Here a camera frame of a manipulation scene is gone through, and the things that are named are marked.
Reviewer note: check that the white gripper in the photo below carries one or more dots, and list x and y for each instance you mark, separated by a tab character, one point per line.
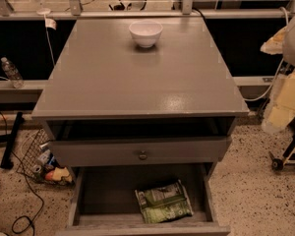
281	111

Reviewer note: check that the black metal stand leg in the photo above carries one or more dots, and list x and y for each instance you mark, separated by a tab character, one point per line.
6	162

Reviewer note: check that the grey upper drawer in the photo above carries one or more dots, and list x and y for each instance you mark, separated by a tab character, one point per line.
163	151

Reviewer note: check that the yellow sponge in basket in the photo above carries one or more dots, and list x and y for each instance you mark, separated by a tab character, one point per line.
62	174

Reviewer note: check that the grey metal rail frame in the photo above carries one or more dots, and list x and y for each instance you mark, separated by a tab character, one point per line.
211	9

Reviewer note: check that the grey wooden drawer cabinet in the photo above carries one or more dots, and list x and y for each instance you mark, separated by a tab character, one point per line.
105	87

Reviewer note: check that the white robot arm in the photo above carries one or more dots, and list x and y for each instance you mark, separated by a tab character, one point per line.
283	42

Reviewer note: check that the metal can in basket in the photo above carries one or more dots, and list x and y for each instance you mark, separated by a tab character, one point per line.
37	171

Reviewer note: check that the white ceramic bowl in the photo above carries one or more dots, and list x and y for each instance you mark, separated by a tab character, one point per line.
145	33

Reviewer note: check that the clear plastic water bottle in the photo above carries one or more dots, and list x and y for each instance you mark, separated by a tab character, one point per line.
12	73

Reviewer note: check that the open grey middle drawer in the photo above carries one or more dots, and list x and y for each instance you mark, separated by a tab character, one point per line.
105	204

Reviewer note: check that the black wire basket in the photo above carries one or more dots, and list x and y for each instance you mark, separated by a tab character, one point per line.
39	152

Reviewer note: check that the round metal drawer knob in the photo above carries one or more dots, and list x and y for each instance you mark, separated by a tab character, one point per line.
143	155

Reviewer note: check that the green jalapeno chip bag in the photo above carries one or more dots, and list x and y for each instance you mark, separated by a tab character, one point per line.
164	203

